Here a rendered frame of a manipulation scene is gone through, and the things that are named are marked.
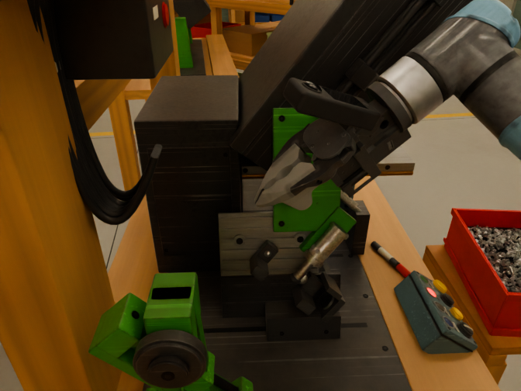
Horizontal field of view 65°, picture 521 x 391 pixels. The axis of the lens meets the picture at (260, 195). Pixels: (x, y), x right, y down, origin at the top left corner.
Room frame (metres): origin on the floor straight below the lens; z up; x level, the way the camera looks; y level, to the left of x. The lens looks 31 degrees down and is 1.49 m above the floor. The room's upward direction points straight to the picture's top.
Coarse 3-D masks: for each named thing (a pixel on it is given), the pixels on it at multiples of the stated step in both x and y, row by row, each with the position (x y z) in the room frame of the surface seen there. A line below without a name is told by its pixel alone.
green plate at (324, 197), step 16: (272, 112) 0.63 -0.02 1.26; (288, 112) 0.63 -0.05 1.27; (288, 128) 0.62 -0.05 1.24; (320, 192) 0.59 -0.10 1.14; (336, 192) 0.60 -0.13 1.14; (288, 208) 0.58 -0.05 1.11; (320, 208) 0.59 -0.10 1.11; (288, 224) 0.58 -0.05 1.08; (304, 224) 0.58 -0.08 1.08; (320, 224) 0.58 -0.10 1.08
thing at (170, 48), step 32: (64, 0) 0.50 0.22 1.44; (96, 0) 0.51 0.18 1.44; (128, 0) 0.51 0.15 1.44; (160, 0) 0.61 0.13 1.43; (64, 32) 0.50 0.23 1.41; (96, 32) 0.51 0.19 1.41; (128, 32) 0.51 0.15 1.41; (160, 32) 0.58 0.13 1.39; (64, 64) 0.50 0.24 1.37; (96, 64) 0.51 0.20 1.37; (128, 64) 0.51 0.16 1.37; (160, 64) 0.55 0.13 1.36
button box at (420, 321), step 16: (416, 272) 0.60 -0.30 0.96; (400, 288) 0.59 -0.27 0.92; (416, 288) 0.57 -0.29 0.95; (432, 288) 0.57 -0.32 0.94; (416, 304) 0.54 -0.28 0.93; (432, 304) 0.52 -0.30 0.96; (416, 320) 0.51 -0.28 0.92; (432, 320) 0.49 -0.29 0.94; (416, 336) 0.49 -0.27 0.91; (432, 336) 0.47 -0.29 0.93; (448, 336) 0.46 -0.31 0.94; (464, 336) 0.47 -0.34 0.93; (432, 352) 0.46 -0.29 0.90; (448, 352) 0.46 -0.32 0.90; (464, 352) 0.46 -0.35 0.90
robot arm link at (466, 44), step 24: (480, 0) 0.51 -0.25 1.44; (456, 24) 0.50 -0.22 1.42; (480, 24) 0.49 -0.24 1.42; (504, 24) 0.48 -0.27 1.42; (432, 48) 0.49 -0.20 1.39; (456, 48) 0.48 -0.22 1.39; (480, 48) 0.47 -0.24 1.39; (504, 48) 0.47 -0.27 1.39; (432, 72) 0.47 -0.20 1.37; (456, 72) 0.47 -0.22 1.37; (480, 72) 0.46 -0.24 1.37; (456, 96) 0.48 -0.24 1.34
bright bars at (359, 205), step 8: (344, 192) 0.76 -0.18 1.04; (344, 200) 0.73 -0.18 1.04; (352, 200) 0.76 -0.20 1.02; (360, 200) 0.78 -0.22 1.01; (352, 208) 0.73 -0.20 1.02; (360, 208) 0.75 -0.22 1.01; (352, 216) 0.75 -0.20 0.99; (360, 216) 0.72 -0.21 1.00; (368, 216) 0.72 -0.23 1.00; (360, 224) 0.72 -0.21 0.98; (368, 224) 0.72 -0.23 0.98; (352, 232) 0.73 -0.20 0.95; (360, 232) 0.72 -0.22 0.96; (352, 240) 0.73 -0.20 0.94; (360, 240) 0.72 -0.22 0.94; (352, 248) 0.72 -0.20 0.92; (360, 248) 0.72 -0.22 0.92
